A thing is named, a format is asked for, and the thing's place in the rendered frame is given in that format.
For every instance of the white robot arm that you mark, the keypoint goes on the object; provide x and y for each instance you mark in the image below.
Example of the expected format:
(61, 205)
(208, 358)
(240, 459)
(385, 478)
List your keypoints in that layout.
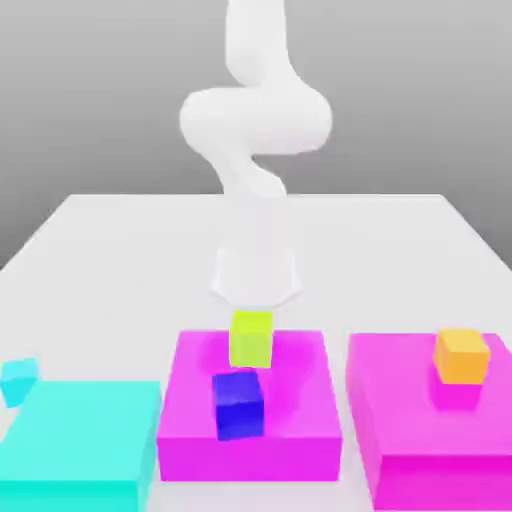
(256, 120)

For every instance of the small yellow-green cube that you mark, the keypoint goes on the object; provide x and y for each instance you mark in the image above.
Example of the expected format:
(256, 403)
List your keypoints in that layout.
(251, 340)

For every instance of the small blue cube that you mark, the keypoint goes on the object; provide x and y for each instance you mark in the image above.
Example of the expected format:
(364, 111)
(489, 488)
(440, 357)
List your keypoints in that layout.
(238, 406)

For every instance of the small orange cube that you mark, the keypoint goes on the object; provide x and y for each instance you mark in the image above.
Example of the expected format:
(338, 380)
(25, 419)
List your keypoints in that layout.
(461, 356)

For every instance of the small cyan cube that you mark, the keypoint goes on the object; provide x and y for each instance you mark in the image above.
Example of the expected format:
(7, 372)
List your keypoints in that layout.
(18, 380)

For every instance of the large magenta box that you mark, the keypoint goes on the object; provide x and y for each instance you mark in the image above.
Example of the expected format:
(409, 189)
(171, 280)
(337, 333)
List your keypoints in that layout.
(424, 440)
(296, 424)

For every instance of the large cyan box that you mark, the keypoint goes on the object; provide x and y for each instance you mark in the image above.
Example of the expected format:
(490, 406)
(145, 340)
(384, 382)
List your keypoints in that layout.
(76, 440)

